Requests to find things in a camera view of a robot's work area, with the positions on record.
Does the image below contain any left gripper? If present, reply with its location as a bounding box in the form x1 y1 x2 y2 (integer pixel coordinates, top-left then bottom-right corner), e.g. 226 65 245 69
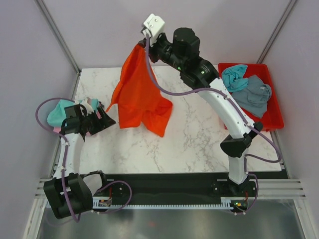
80 107 116 136

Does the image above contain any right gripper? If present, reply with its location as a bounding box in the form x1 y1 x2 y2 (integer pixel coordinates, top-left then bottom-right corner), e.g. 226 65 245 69
140 31 185 72

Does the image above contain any orange t shirt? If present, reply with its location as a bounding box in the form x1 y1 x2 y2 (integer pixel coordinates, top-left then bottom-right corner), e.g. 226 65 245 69
106 44 173 137

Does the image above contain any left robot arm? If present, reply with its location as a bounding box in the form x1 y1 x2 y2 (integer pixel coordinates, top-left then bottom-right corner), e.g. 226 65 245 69
43 103 116 219

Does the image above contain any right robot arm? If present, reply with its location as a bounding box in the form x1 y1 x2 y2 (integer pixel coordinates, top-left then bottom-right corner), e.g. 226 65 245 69
141 27 263 196

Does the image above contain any folded pink t shirt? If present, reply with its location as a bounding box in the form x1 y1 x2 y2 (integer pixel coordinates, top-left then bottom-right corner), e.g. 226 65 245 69
52 107 103 137

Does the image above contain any folded teal t shirt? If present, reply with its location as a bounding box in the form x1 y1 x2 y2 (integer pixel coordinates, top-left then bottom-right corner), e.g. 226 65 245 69
46 98 100 127

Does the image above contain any cyan t shirt in bin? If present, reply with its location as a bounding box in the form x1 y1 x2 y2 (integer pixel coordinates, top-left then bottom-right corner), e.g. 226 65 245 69
222 64 249 92

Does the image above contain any grey t shirt in bin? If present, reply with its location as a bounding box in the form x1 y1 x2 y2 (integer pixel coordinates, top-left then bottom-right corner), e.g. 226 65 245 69
232 75 272 119

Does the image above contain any red plastic bin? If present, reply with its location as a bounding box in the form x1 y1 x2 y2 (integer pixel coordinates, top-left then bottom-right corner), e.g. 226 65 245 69
218 63 284 131

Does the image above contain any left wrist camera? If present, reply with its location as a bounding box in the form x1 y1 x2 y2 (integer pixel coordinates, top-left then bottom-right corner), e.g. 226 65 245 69
77 97 100 114

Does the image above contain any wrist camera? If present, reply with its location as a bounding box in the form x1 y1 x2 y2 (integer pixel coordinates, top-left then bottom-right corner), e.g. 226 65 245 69
141 13 165 42
77 97 100 114

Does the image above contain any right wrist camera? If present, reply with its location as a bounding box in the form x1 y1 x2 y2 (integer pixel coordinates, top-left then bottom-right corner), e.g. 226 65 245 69
141 13 165 42

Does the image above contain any left corner frame post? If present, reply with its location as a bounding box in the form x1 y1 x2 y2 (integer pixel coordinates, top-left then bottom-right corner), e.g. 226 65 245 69
34 0 81 75

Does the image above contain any corner frame post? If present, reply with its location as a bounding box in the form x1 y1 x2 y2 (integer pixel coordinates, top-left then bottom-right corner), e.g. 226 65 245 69
256 0 299 64
34 0 81 75

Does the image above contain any white cable duct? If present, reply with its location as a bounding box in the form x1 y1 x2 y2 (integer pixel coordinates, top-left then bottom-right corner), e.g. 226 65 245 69
93 197 234 210

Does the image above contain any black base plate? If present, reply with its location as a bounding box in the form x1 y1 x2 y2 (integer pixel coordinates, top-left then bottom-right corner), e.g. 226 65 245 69
95 173 257 207

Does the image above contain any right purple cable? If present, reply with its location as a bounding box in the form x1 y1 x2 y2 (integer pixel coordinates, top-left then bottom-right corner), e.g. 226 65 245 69
147 34 282 216

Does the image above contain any right corner frame post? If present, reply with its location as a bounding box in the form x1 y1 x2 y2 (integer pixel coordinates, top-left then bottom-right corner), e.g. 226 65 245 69
256 0 299 64

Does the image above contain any aluminium frame rail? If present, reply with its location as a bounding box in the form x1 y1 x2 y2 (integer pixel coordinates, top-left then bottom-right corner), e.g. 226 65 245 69
34 178 307 199

